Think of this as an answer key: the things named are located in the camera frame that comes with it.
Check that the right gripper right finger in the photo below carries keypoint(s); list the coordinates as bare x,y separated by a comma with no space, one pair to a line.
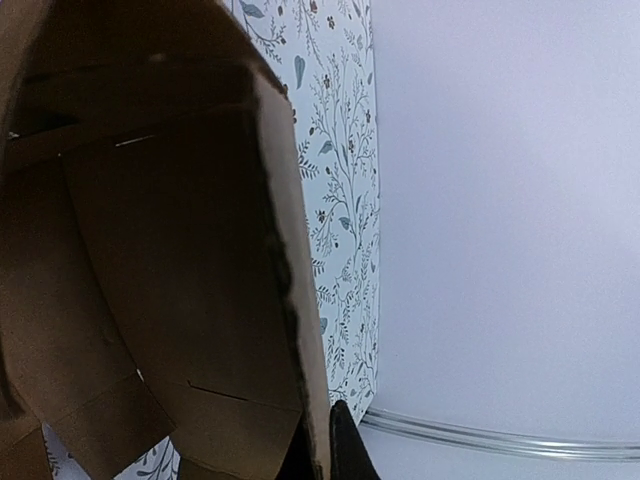
349,457

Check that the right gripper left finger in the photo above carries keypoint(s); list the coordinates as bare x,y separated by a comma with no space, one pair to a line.
297,462

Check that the brown cardboard box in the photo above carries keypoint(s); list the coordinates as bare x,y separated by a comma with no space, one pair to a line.
64,359

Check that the floral patterned table mat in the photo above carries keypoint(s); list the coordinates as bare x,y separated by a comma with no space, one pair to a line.
345,200

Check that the right aluminium frame post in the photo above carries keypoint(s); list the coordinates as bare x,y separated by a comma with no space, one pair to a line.
496,442

